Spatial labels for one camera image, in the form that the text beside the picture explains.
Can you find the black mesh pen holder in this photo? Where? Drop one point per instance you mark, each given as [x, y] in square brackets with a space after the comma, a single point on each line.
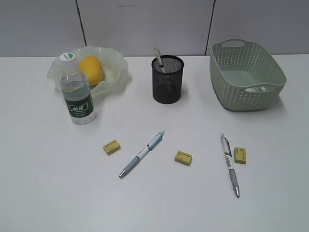
[167, 86]

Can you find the beige white ballpoint pen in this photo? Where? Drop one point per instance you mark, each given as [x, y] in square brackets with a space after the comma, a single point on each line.
[159, 60]

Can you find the grey white ballpoint pen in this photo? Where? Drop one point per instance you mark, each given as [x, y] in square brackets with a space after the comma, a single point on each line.
[229, 163]

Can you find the yellow mango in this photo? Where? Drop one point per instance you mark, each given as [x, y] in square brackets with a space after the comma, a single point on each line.
[92, 68]

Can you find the white waste paper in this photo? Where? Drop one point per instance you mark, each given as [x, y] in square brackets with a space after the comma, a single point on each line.
[256, 89]

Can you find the blue white ballpoint pen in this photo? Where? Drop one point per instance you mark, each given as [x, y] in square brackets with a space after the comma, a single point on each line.
[149, 147]

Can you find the translucent green wavy plate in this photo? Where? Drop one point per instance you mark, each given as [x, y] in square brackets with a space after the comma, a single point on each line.
[113, 64]

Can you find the clear water bottle green label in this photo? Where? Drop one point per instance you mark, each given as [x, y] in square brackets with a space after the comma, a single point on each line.
[76, 90]

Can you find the green plastic woven basket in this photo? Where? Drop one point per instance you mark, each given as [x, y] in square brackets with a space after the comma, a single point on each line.
[236, 68]

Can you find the yellow eraser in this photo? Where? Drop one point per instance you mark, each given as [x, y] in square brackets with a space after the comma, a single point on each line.
[111, 147]
[183, 158]
[240, 155]

